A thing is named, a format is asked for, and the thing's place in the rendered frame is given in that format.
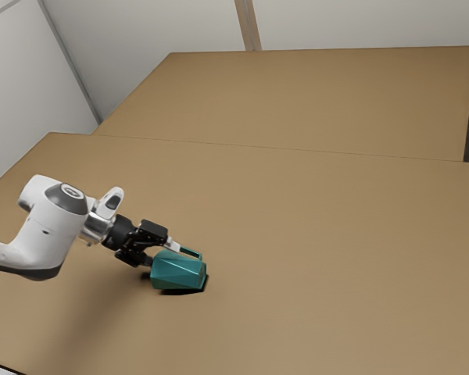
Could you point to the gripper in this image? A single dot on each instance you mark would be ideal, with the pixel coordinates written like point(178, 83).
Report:
point(122, 233)

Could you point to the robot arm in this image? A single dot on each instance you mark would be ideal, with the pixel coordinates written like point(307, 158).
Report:
point(43, 230)

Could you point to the teal faceted mug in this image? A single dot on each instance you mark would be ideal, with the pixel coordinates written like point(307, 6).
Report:
point(177, 271)

